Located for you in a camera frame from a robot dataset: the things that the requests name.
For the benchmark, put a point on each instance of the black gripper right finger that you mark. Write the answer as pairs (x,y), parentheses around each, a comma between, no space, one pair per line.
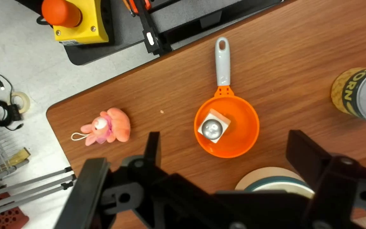
(307,156)

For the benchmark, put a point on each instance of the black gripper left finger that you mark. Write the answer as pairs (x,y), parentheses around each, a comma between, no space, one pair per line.
(152,147)

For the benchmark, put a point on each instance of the silver metal ball object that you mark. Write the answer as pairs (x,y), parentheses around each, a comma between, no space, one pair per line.
(212,127)

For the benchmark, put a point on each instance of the white pot teal rim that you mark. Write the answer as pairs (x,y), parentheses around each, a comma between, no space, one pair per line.
(271,175)

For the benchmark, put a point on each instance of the pink plush bunny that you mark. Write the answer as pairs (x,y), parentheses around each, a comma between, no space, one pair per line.
(114,124)

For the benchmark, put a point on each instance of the yellow green corn can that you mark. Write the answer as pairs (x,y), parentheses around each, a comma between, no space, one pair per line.
(348,90)

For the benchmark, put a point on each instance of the orange black bar clamp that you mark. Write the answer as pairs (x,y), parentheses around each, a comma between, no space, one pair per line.
(151,33)

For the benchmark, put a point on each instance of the grey tripod legs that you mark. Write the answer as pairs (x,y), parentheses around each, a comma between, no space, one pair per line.
(25,185)

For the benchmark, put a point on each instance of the black perforated breadboard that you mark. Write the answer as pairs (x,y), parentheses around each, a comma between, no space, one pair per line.
(190,19)

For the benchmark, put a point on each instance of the clear tape roll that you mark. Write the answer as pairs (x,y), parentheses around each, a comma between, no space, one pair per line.
(20,101)

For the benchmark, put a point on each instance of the yellow box orange stop button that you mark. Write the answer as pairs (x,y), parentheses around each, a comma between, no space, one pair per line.
(81,23)

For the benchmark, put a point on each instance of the red rack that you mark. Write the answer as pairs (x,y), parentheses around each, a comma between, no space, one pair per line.
(6,217)

